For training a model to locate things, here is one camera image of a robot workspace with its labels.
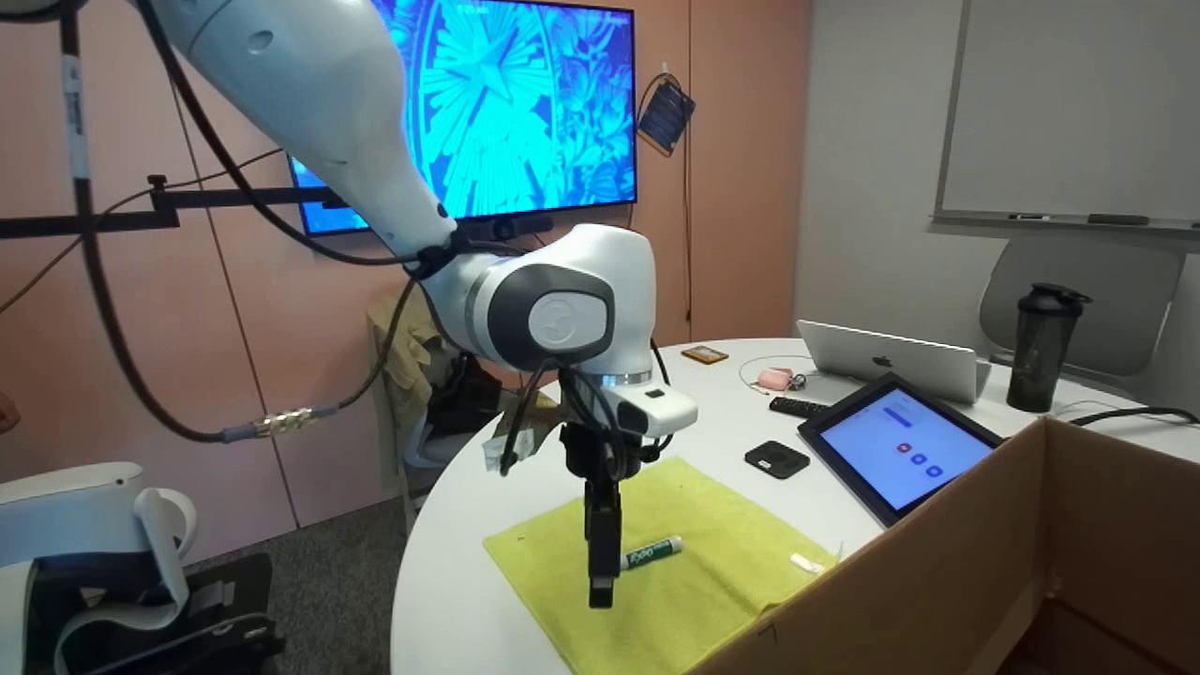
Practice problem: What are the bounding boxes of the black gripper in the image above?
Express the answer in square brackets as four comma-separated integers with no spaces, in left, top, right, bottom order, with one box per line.
[559,370,660,606]

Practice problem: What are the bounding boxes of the green white marker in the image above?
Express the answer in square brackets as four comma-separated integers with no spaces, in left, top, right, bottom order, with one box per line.
[624,535,681,569]

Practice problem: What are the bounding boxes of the yellow cloth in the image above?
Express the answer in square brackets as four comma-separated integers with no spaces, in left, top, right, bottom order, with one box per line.
[485,458,835,675]

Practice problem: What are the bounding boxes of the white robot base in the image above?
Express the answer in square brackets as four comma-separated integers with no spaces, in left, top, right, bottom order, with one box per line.
[0,461,198,675]

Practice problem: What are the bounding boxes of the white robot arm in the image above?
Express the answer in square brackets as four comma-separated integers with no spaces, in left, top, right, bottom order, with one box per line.
[135,0,693,606]

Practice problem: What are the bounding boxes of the brown cardboard box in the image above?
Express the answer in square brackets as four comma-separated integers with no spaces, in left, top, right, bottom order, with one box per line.
[700,421,1200,675]

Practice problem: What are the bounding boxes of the small brown card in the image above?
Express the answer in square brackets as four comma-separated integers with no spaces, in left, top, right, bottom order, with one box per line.
[681,344,728,364]

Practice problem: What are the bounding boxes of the small black square device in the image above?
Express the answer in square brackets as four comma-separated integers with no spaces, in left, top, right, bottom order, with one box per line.
[744,440,810,480]

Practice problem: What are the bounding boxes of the pink case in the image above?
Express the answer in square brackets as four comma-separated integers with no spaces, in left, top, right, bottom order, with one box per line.
[756,368,805,391]

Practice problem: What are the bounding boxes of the black remote control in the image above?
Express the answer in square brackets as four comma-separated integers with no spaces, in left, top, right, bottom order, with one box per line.
[769,398,829,421]

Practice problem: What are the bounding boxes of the silver laptop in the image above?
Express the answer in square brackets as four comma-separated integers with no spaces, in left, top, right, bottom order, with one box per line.
[800,320,990,405]

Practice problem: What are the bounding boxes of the black tablet with blue screen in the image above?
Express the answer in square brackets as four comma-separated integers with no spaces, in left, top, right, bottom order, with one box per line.
[800,375,1000,525]

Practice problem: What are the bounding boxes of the black shaker bottle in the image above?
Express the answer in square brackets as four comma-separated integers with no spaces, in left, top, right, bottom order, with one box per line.
[1006,283,1086,413]

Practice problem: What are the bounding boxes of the grey lounge chair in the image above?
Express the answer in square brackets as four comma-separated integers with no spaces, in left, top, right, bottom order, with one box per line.
[980,235,1185,375]

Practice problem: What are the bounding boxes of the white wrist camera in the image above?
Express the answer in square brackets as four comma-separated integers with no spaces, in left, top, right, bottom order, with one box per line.
[604,384,698,440]

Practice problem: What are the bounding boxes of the wall mounted tv screen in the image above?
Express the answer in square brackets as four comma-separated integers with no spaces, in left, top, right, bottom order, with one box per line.
[286,0,641,241]

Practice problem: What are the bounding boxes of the wall whiteboard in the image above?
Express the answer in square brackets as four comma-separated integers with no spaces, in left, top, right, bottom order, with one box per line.
[935,0,1200,235]

